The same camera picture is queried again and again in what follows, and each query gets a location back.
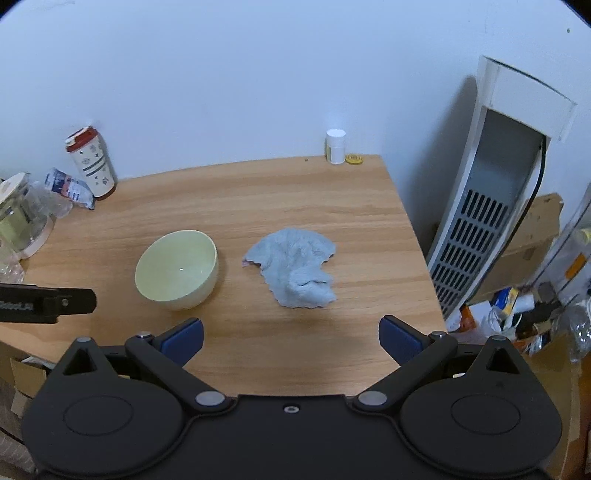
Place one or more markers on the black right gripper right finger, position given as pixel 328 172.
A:
pixel 400 340

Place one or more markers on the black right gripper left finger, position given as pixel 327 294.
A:
pixel 181 343

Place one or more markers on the pale green bowl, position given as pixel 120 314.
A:
pixel 178 271

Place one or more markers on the light blue cleaning cloth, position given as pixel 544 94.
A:
pixel 290 261

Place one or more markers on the clear plastic water bottle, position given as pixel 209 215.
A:
pixel 11 271

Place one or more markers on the glass kettle with tea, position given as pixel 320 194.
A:
pixel 25 222

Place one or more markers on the crumpled blue white packet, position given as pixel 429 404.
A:
pixel 70 188

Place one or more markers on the brown cardboard box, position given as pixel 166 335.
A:
pixel 527 249

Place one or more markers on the red lidded patterned tumbler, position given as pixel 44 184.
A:
pixel 87 150

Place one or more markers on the yellow round tape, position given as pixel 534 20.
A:
pixel 354 159

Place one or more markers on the white pill bottle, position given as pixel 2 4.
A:
pixel 335 146

